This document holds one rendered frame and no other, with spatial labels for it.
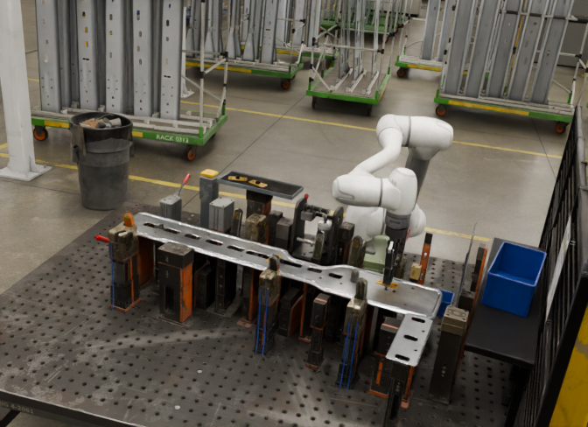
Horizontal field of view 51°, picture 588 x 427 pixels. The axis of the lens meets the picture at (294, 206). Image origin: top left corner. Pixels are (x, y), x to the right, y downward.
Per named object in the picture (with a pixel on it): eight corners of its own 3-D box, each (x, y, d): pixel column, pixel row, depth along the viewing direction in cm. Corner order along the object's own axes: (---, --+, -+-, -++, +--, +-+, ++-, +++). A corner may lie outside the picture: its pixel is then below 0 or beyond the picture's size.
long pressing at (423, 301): (108, 231, 262) (108, 227, 262) (140, 212, 282) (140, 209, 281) (433, 323, 218) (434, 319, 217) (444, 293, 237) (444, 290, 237)
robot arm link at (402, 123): (379, 122, 256) (412, 125, 256) (376, 106, 272) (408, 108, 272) (374, 150, 263) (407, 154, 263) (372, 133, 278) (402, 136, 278)
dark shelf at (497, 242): (462, 350, 202) (464, 342, 201) (493, 242, 280) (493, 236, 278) (533, 371, 195) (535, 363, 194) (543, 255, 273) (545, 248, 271)
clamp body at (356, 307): (328, 386, 227) (339, 304, 213) (339, 367, 237) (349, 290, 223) (352, 394, 224) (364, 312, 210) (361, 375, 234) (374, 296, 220)
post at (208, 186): (196, 261, 304) (198, 177, 286) (204, 254, 310) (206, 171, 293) (210, 264, 301) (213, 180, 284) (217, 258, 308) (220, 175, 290)
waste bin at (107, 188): (59, 209, 507) (52, 122, 478) (94, 186, 555) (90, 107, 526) (115, 220, 497) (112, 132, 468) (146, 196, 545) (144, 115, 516)
